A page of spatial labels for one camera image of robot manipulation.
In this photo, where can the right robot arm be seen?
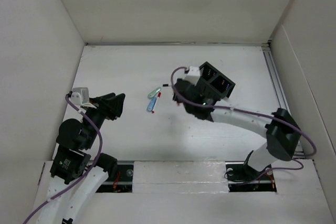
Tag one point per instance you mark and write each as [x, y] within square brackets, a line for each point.
[280, 131]

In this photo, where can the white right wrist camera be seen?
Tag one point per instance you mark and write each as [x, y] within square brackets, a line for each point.
[192, 75]

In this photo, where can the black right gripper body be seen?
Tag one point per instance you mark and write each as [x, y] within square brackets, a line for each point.
[186, 91]

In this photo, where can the red-capped white marker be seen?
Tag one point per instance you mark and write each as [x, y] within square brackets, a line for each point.
[156, 102]

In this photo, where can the white foam block front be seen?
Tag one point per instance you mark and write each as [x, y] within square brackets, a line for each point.
[187, 177]

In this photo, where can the aluminium rail right edge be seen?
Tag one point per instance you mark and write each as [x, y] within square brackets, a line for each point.
[275, 79]

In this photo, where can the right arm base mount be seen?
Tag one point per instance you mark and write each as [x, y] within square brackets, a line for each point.
[246, 180]

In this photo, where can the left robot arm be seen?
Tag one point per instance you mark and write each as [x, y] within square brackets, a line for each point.
[80, 167]

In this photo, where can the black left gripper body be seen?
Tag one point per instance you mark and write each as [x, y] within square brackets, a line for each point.
[105, 107]

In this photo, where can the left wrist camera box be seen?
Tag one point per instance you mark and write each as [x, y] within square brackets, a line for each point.
[80, 96]

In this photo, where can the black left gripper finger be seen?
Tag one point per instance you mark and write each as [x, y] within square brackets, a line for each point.
[116, 105]
[106, 99]

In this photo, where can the black two-compartment organizer box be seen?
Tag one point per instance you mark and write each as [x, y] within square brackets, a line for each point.
[213, 84]

